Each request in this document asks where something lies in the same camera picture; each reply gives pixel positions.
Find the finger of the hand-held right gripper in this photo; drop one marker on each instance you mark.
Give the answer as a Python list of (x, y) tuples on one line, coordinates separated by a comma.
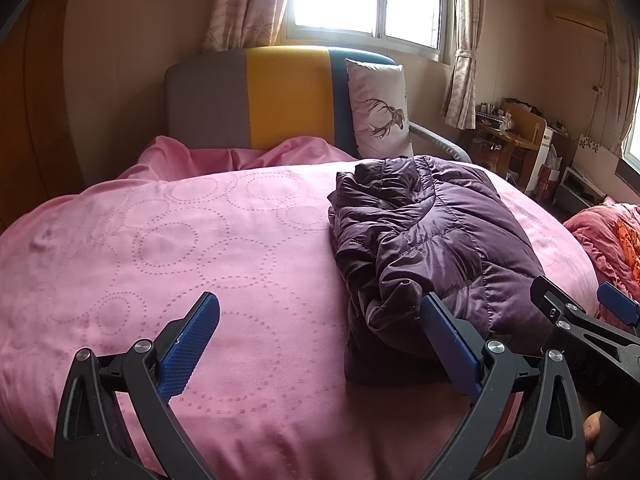
[(560, 305), (620, 305)]

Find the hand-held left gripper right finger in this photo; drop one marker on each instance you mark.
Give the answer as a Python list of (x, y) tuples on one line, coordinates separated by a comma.
[(450, 345)]

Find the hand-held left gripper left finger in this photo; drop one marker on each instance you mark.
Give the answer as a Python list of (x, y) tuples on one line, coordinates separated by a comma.
[(192, 340)]

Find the purple puffer jacket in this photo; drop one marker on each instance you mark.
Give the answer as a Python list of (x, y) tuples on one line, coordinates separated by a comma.
[(440, 240)]

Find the person's right hand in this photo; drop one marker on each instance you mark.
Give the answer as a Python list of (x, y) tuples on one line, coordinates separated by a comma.
[(595, 440)]

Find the orange pink quilt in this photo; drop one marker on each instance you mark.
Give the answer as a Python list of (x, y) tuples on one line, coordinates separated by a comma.
[(610, 240)]

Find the pink dotted-circle blanket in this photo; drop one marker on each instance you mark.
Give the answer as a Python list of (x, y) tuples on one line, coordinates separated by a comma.
[(175, 260)]

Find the white small cabinet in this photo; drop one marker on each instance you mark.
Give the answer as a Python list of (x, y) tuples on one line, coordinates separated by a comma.
[(544, 160)]

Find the small side window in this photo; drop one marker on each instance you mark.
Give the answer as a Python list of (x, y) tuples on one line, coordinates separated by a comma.
[(634, 135)]

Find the cluttered wooden desk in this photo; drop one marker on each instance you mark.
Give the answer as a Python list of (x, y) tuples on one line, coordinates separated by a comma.
[(515, 135)]

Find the white deer print pillow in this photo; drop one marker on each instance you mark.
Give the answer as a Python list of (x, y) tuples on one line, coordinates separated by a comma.
[(380, 110)]

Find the grey yellow blue headboard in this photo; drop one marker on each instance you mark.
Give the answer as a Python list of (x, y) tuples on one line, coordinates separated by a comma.
[(210, 95)]

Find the pink star print curtain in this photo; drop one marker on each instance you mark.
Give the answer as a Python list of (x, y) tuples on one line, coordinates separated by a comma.
[(465, 75), (245, 5)]

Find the wooden wardrobe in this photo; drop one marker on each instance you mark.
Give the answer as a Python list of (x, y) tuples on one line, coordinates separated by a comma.
[(35, 110)]

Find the grey bed rail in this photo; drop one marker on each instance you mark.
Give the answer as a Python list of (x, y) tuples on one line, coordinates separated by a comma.
[(440, 140)]

